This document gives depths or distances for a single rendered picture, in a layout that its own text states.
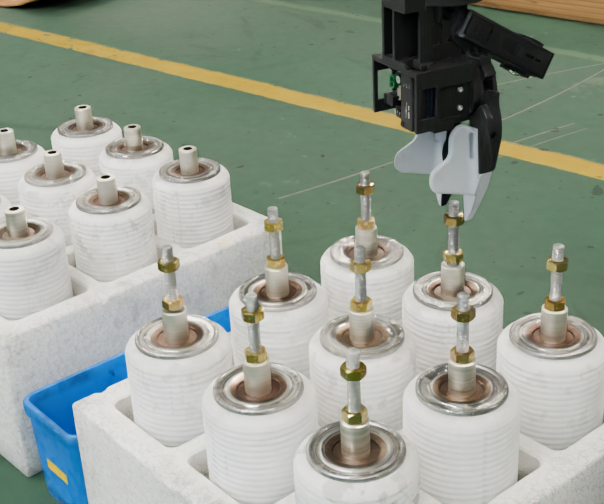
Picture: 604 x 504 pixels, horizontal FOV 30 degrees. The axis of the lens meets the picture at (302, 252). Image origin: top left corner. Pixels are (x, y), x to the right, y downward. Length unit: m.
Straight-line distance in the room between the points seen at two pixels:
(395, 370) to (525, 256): 0.75
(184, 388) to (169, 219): 0.41
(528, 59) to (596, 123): 1.25
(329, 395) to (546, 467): 0.19
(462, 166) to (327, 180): 1.00
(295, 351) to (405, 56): 0.30
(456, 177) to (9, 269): 0.51
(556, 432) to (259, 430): 0.27
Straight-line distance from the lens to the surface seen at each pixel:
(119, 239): 1.28
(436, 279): 1.08
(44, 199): 1.37
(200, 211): 1.34
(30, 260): 1.22
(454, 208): 1.02
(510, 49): 0.98
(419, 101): 0.92
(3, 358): 1.21
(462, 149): 0.97
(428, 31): 0.93
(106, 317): 1.26
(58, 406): 1.23
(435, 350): 1.04
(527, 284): 1.61
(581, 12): 2.94
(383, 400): 0.97
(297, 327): 1.04
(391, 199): 1.88
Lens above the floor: 0.76
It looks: 26 degrees down
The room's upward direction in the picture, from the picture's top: 3 degrees counter-clockwise
